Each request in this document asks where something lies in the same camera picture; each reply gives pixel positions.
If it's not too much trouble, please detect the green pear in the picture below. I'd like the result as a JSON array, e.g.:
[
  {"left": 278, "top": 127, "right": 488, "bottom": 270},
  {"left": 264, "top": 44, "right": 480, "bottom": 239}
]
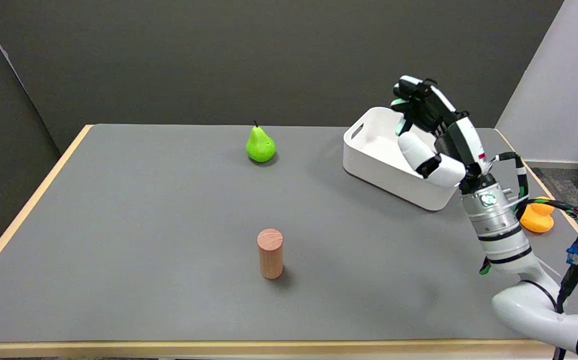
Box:
[{"left": 246, "top": 120, "right": 277, "bottom": 164}]

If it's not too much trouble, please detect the wooden cylinder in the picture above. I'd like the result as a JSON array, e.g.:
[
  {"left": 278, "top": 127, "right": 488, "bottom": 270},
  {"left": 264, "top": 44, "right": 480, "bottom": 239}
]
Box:
[{"left": 257, "top": 228, "right": 284, "bottom": 280}]

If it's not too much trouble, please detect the orange rubber duck toy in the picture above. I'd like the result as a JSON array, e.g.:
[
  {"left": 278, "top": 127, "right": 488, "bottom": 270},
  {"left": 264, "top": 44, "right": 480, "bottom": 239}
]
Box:
[{"left": 519, "top": 196, "right": 555, "bottom": 234}]

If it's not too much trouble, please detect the white plastic bin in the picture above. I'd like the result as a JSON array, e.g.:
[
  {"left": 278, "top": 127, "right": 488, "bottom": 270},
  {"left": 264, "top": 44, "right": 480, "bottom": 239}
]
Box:
[{"left": 343, "top": 106, "right": 462, "bottom": 211}]

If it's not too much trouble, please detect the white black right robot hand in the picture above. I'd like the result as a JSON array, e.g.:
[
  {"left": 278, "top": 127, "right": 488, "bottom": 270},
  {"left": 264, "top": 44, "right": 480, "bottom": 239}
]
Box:
[{"left": 391, "top": 76, "right": 492, "bottom": 194}]

